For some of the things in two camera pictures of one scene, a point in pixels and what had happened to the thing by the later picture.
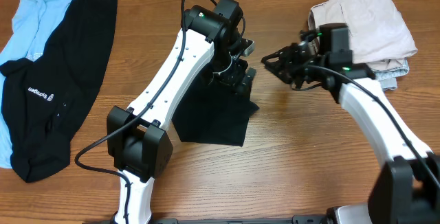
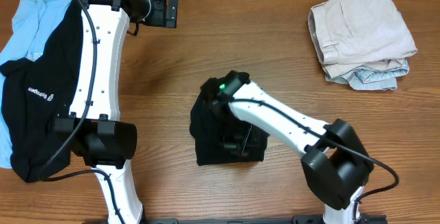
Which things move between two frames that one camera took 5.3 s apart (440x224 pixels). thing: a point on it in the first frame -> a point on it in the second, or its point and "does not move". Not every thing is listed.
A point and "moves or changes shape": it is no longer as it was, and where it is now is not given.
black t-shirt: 211,111 moves or changes shape
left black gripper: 238,80 -> 171,12
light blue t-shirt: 37,15 does not move
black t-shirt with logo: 42,98 does not move
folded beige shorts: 379,34 does not move
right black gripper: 288,64 -> 232,142
